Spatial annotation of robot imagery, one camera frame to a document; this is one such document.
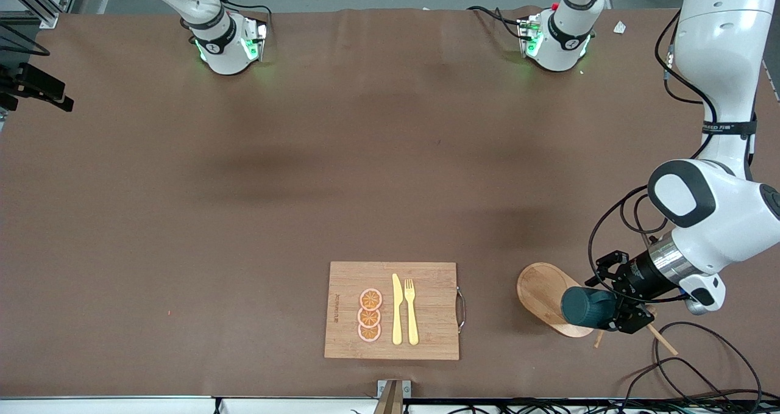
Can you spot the yellow plastic fork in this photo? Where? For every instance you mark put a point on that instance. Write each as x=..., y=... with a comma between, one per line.
x=412, y=322

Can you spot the yellow plastic knife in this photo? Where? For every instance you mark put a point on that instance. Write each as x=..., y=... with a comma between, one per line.
x=397, y=316

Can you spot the aluminium frame post with bracket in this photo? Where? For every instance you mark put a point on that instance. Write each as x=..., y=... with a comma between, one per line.
x=393, y=392

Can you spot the white paper scrap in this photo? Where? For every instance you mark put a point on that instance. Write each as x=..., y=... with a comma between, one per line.
x=620, y=27

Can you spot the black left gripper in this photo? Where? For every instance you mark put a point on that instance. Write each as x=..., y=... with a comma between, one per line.
x=634, y=275

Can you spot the toy orange slice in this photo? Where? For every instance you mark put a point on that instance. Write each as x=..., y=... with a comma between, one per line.
x=369, y=333
x=370, y=299
x=368, y=317

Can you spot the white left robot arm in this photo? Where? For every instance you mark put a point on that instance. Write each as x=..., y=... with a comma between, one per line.
x=719, y=48

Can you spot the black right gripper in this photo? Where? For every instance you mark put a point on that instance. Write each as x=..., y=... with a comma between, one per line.
x=7, y=84

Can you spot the brown table cover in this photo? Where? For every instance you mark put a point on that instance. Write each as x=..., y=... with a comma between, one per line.
x=183, y=219

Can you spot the teal cup yellow inside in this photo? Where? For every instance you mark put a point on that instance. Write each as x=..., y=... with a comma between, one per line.
x=585, y=307

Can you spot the wooden mug tree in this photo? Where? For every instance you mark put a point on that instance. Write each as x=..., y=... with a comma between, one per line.
x=539, y=292

